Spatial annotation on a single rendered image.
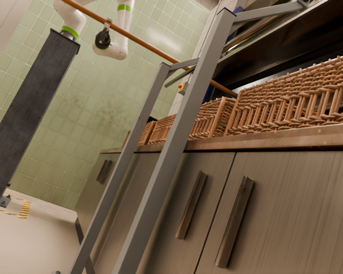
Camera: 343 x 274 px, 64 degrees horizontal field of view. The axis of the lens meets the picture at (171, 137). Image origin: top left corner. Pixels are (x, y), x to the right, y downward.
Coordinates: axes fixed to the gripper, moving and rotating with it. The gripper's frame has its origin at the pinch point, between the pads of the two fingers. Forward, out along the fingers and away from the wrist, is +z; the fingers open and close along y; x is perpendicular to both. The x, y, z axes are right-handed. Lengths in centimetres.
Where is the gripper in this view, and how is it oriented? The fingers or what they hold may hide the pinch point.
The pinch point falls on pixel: (108, 24)
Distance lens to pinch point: 168.9
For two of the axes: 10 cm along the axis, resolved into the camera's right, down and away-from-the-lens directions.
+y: -3.7, 9.1, -2.0
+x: -8.6, -4.2, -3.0
